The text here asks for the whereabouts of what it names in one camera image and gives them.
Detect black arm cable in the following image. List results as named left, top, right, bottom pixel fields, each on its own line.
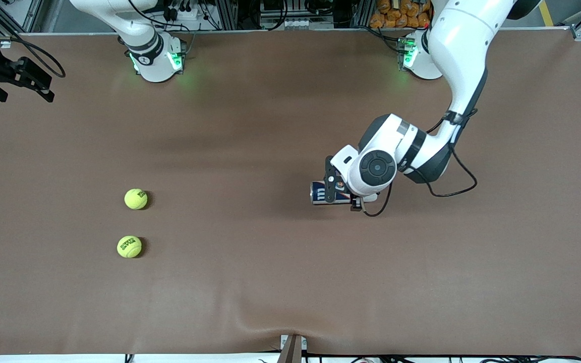
left=0, top=33, right=66, bottom=79
left=362, top=108, right=478, bottom=217

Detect white blue tennis ball can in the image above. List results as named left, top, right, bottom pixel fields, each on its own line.
left=310, top=180, right=378, bottom=205

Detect orange packets pile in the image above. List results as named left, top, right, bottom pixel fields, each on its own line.
left=370, top=0, right=433, bottom=29

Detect aluminium frame post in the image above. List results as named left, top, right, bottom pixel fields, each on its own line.
left=218, top=0, right=239, bottom=31
left=352, top=0, right=375, bottom=28

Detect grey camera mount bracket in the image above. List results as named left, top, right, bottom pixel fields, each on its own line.
left=276, top=334, right=308, bottom=363

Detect aluminium frame struts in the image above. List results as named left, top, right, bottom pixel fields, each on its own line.
left=0, top=0, right=44, bottom=36

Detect brown table mat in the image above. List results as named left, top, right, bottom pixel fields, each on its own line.
left=0, top=29, right=581, bottom=356

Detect white socket strip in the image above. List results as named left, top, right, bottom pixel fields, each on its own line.
left=281, top=18, right=334, bottom=30

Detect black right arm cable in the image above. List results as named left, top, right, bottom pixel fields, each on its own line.
left=0, top=33, right=66, bottom=79

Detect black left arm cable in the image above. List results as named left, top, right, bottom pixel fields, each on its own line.
left=362, top=108, right=478, bottom=217

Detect yellow tennis ball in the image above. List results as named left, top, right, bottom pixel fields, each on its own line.
left=117, top=235, right=143, bottom=259
left=124, top=189, right=148, bottom=210

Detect white power strip black plugs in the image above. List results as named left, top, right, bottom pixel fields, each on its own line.
left=162, top=0, right=210, bottom=23

